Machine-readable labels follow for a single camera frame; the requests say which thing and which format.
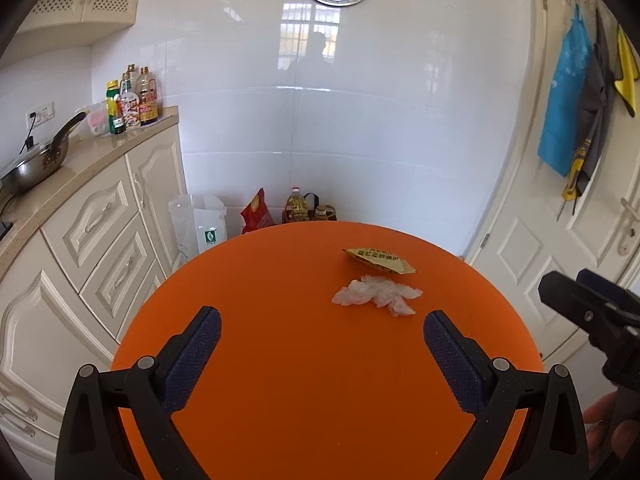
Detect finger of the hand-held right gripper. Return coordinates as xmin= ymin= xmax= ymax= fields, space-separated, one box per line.
xmin=538 ymin=271 xmax=640 ymax=346
xmin=575 ymin=268 xmax=640 ymax=313

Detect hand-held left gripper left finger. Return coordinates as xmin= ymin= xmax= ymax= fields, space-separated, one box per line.
xmin=55 ymin=306 xmax=222 ymax=480

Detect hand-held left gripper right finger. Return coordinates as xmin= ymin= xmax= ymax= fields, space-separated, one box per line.
xmin=423 ymin=310 xmax=591 ymax=480

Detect person's right hand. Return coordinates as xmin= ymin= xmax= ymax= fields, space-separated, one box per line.
xmin=582 ymin=392 xmax=637 ymax=471

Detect cream panel door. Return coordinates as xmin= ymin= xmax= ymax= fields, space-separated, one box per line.
xmin=465 ymin=0 xmax=640 ymax=366

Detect crumpled clear plastic wrap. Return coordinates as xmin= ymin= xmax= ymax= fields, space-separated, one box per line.
xmin=331 ymin=275 xmax=423 ymax=317

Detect deep cream drawer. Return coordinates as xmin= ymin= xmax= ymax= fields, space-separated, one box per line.
xmin=80 ymin=212 xmax=157 ymax=333

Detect tan snack packet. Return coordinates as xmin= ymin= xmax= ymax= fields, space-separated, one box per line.
xmin=342 ymin=246 xmax=417 ymax=276

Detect white plastic bag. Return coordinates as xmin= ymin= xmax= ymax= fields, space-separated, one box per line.
xmin=168 ymin=194 xmax=229 ymax=263

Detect cream base cabinet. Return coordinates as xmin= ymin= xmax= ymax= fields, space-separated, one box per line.
xmin=0 ymin=125 xmax=188 ymax=461

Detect red bag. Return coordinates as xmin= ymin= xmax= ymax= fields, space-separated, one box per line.
xmin=241 ymin=187 xmax=275 ymax=234

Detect shallow cream drawer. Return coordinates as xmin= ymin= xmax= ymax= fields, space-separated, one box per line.
xmin=40 ymin=157 xmax=141 ymax=291

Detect grey apron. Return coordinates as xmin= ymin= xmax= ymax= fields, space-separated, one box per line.
xmin=562 ymin=10 xmax=616 ymax=201

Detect oil bottles on floor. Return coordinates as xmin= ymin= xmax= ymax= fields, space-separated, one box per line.
xmin=285 ymin=186 xmax=312 ymax=223

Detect blue apron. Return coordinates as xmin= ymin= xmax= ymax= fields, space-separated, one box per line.
xmin=537 ymin=5 xmax=592 ymax=177

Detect yellow cloth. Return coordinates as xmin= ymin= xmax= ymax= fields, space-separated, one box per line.
xmin=614 ymin=24 xmax=640 ymax=118

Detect beige stone countertop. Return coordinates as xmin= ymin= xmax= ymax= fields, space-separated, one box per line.
xmin=0 ymin=106 xmax=180 ymax=281

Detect steel wok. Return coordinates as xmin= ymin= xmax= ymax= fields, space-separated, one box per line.
xmin=0 ymin=111 xmax=88 ymax=196

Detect red white label bottle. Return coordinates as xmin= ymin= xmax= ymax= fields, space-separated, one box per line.
xmin=120 ymin=85 xmax=142 ymax=131

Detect clear plastic container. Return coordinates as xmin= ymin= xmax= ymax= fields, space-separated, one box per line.
xmin=75 ymin=101 xmax=110 ymax=137

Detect cream door handle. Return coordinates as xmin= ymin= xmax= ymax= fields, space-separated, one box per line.
xmin=616 ymin=197 xmax=640 ymax=256

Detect black power cable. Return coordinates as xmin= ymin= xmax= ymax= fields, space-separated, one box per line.
xmin=17 ymin=115 xmax=38 ymax=156

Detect white wall outlet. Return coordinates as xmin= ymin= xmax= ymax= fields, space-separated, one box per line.
xmin=25 ymin=102 xmax=55 ymax=126

